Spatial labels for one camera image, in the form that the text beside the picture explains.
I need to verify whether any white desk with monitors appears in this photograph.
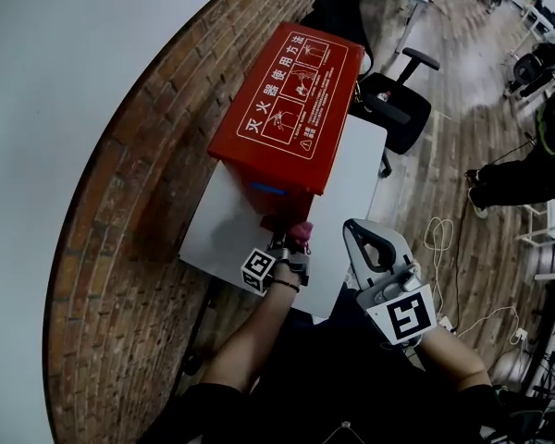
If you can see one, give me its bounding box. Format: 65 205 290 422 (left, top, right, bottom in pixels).
508 0 555 60

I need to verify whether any pink cloth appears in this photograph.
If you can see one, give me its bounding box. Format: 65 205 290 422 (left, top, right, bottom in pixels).
290 221 316 254

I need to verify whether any black office chair with armrests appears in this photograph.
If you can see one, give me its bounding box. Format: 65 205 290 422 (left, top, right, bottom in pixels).
354 47 442 179

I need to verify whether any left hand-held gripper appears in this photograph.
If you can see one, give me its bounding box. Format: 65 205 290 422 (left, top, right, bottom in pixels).
240 230 314 296

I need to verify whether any person's right forearm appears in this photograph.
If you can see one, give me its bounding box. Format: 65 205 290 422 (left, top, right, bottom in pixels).
415 325 492 393

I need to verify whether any black chair backrest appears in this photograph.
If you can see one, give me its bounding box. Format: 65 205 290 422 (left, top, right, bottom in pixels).
300 0 376 67

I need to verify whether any looped white cable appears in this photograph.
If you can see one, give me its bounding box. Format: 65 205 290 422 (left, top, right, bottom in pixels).
423 216 455 298

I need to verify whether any person's black shirt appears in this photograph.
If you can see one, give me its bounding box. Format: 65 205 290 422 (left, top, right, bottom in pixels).
137 282 510 444

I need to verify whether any black table leg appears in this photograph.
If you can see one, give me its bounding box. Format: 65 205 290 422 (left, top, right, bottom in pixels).
180 282 216 376

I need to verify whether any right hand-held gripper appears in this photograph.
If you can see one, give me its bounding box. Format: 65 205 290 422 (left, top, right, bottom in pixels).
341 218 438 349

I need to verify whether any black swivel chair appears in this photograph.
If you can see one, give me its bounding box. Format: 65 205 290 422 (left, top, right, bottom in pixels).
502 42 555 100

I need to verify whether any person's left forearm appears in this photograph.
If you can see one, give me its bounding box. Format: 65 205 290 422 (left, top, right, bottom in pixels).
201 265 302 393

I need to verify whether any white metal rack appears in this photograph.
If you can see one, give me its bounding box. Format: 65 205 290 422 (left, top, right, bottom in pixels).
514 195 555 250

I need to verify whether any long white cable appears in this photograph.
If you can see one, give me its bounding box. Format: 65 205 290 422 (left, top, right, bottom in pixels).
455 304 522 339

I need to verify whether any red fire extinguisher box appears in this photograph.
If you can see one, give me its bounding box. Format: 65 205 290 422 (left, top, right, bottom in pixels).
206 20 367 230

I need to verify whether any black bead bracelet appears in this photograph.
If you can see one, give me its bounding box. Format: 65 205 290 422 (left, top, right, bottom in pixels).
271 277 302 294

